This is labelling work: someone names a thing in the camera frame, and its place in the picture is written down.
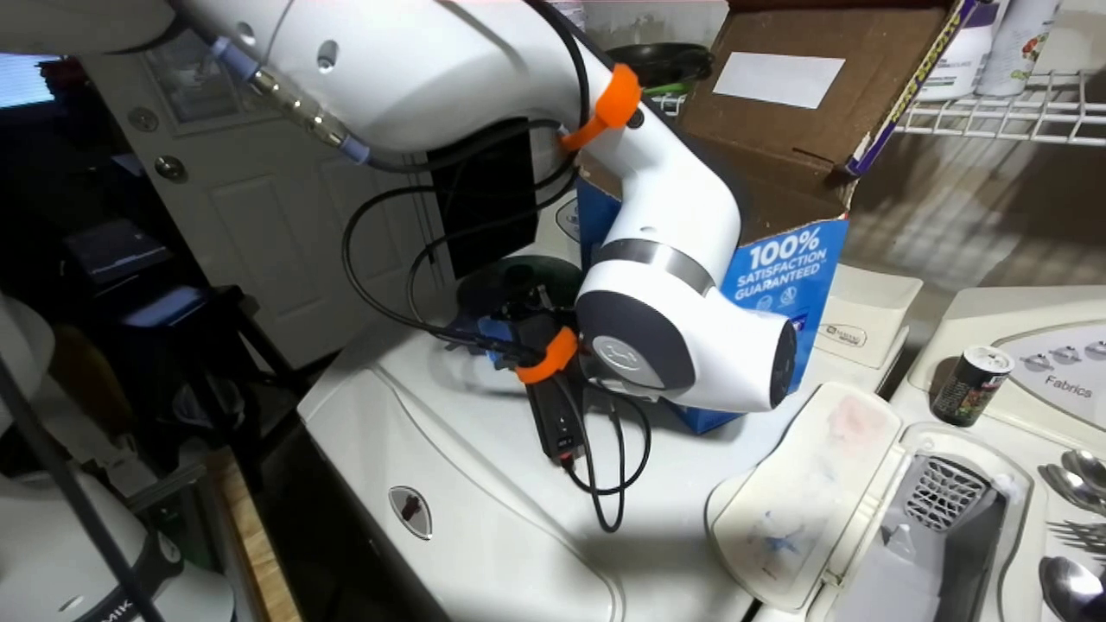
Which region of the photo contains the silver door knob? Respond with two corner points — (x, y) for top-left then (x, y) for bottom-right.
(154, 153), (194, 185)

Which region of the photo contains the translucent blue handled scoop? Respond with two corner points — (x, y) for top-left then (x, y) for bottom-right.
(455, 307), (545, 374)

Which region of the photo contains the small dark jar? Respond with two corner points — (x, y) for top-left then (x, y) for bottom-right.
(930, 342), (1020, 433)

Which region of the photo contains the metal fork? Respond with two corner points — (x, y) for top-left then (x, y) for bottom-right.
(1046, 515), (1106, 555)

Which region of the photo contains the metal spoon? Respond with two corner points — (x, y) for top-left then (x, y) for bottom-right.
(1034, 447), (1106, 518)
(1038, 551), (1106, 622)

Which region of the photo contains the dark side table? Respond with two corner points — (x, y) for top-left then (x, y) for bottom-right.
(64, 219), (306, 463)

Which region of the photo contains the white plastic lint lid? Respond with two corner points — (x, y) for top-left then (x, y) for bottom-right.
(702, 381), (906, 616)

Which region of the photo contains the white bottle purple cap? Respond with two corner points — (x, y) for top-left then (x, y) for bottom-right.
(920, 0), (1004, 102)

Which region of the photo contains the brown cardboard box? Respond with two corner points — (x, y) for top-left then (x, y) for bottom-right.
(581, 68), (1106, 149)

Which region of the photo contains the white panelled door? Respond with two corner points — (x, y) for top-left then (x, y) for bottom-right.
(48, 45), (455, 374)

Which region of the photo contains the grey lint filter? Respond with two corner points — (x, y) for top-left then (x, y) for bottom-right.
(824, 425), (1038, 622)

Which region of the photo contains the round green bowl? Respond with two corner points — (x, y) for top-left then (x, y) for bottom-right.
(455, 253), (589, 337)

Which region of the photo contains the black tripod stand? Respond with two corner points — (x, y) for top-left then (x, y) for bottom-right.
(0, 342), (178, 622)

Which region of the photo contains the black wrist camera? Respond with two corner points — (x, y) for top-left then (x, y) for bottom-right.
(523, 363), (596, 470)

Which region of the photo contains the white spray can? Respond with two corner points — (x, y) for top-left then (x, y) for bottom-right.
(980, 0), (1066, 102)

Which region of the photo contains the black frying pan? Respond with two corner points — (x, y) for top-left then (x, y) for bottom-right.
(601, 41), (716, 88)

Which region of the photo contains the blue cardboard detergent box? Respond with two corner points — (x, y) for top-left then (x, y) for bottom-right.
(575, 0), (973, 440)

